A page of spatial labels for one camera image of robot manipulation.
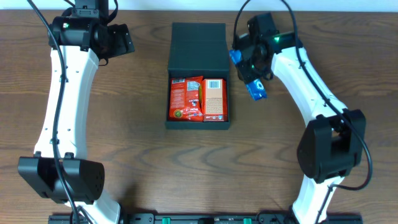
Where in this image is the blue Oreo cookie pack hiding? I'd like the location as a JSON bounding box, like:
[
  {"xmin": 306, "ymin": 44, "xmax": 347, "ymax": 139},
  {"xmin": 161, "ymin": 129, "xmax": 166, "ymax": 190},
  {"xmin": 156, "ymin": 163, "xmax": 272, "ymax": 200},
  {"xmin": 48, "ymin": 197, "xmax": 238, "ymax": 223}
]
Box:
[{"xmin": 229, "ymin": 50, "xmax": 267, "ymax": 101}]

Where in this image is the dark green box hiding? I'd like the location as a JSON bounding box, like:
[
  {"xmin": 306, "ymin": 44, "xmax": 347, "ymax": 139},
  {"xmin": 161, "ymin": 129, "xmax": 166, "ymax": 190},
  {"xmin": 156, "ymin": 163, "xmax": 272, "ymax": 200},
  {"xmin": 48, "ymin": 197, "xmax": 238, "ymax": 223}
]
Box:
[{"xmin": 164, "ymin": 22, "xmax": 231, "ymax": 131}]

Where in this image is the red carton box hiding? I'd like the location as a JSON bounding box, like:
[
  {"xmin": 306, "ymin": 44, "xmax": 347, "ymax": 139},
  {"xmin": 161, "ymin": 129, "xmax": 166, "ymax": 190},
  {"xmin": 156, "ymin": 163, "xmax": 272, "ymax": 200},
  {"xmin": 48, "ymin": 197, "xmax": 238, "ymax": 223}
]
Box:
[{"xmin": 201, "ymin": 78, "xmax": 228, "ymax": 122}]

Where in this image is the red Hacks candy bag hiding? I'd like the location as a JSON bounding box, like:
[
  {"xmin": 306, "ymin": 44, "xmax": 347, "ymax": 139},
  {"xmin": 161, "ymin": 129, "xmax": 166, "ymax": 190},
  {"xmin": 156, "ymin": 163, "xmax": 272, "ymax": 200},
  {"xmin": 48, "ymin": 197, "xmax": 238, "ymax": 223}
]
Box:
[{"xmin": 169, "ymin": 76, "xmax": 203, "ymax": 122}]

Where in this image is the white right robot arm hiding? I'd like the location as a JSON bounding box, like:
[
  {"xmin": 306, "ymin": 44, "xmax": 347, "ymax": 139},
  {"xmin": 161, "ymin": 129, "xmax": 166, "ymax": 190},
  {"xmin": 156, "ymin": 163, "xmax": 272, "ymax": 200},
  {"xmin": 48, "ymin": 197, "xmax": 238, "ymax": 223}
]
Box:
[{"xmin": 229, "ymin": 13, "xmax": 366, "ymax": 223}]

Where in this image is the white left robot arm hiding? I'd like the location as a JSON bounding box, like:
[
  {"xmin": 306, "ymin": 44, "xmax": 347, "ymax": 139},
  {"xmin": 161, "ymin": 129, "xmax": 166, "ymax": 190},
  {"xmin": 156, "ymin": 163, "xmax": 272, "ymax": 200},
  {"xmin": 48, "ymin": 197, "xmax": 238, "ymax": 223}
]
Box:
[{"xmin": 18, "ymin": 16, "xmax": 134, "ymax": 223}]

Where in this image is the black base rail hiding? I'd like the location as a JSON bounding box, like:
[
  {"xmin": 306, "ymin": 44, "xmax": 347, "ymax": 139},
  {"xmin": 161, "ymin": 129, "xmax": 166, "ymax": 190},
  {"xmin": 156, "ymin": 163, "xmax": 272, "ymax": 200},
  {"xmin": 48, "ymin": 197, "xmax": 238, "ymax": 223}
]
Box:
[{"xmin": 48, "ymin": 211, "xmax": 363, "ymax": 224}]

